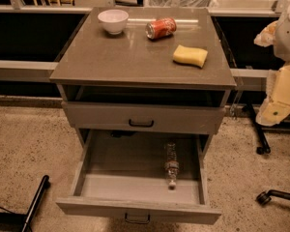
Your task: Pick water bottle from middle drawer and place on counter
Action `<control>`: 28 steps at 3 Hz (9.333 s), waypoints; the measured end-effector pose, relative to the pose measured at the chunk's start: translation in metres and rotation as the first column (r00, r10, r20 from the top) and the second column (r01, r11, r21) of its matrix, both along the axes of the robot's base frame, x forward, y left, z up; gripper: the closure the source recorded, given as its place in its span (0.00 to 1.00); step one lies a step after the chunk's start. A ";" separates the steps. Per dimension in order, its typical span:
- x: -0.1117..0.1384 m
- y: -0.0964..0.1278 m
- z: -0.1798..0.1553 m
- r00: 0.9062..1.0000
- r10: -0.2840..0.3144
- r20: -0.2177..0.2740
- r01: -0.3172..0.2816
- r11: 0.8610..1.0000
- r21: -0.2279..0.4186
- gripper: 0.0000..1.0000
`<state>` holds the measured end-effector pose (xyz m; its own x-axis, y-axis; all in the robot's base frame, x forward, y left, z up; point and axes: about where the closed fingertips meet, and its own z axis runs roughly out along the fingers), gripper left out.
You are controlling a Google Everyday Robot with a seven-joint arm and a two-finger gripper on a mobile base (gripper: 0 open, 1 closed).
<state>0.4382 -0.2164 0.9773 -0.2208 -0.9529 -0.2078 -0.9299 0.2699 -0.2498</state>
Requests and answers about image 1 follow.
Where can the yellow sponge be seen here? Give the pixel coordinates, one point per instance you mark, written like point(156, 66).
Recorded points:
point(190, 55)

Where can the closed grey top drawer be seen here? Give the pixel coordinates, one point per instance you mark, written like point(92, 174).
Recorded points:
point(115, 116)

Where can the clear plastic water bottle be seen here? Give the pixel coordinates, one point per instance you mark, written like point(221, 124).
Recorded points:
point(171, 165)

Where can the black caster chair leg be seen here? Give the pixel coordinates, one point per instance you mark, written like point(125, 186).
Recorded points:
point(266, 196)

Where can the black drawer handle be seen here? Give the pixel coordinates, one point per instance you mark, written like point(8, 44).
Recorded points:
point(136, 219)
point(141, 125)

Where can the black middle drawer handle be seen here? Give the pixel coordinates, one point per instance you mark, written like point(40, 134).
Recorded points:
point(136, 219)

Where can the open grey middle drawer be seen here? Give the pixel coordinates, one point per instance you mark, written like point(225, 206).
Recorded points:
point(121, 173)

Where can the white ceramic bowl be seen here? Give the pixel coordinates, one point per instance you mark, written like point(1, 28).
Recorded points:
point(113, 21)

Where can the red soda can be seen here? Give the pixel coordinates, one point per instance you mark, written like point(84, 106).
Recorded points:
point(160, 28)

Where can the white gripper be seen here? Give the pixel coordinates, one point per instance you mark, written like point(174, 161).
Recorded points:
point(288, 38)

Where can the black top drawer handle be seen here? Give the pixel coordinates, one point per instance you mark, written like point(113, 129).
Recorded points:
point(141, 125)

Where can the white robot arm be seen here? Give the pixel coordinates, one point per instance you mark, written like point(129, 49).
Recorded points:
point(281, 46)

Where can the black stand leg left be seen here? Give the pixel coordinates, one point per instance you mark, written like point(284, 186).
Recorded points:
point(43, 186)

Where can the grey drawer cabinet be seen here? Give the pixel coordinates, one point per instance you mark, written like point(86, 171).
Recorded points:
point(132, 69)

